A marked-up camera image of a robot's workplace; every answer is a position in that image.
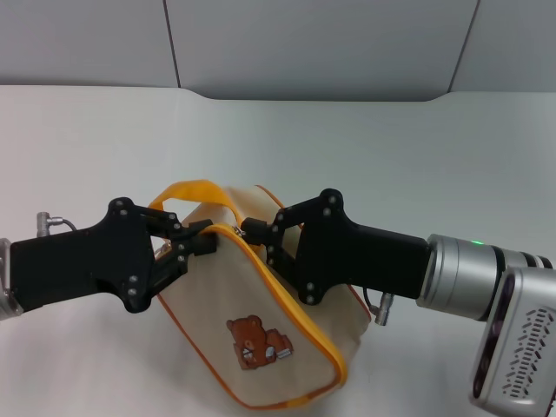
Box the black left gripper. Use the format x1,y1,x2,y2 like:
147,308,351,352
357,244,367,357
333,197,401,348
9,196,219,314

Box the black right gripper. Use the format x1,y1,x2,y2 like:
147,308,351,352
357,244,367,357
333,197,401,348
240,188,432,306

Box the beige bear food bag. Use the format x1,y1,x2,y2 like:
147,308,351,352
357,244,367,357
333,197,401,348
147,178,375,413

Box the silver cable connector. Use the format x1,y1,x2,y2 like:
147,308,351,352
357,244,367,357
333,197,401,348
35,210,78,239
363,288,394,328

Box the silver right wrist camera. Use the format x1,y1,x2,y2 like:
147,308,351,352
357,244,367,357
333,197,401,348
468,265,556,414

